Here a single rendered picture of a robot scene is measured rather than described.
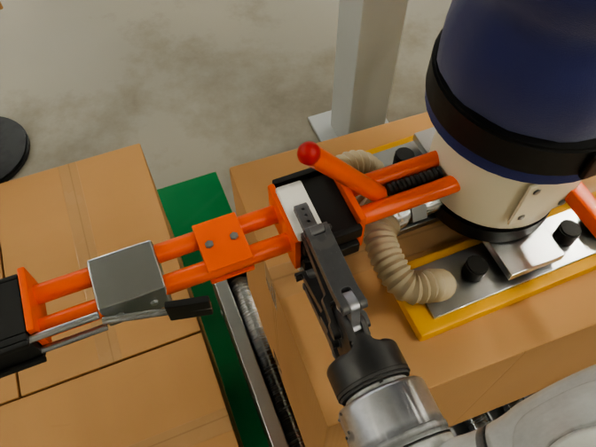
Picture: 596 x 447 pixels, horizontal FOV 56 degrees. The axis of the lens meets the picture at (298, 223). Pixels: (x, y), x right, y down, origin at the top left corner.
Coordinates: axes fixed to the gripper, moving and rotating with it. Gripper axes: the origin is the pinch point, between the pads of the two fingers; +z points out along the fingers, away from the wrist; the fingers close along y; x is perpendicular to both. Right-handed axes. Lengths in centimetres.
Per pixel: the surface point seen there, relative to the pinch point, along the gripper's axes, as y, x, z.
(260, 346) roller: 65, -4, 12
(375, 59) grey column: 75, 66, 95
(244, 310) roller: 66, -5, 21
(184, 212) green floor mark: 121, -9, 91
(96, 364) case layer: 66, -39, 21
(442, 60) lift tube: -15.0, 16.8, 3.7
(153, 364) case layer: 66, -27, 17
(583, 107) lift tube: -18.6, 22.3, -9.0
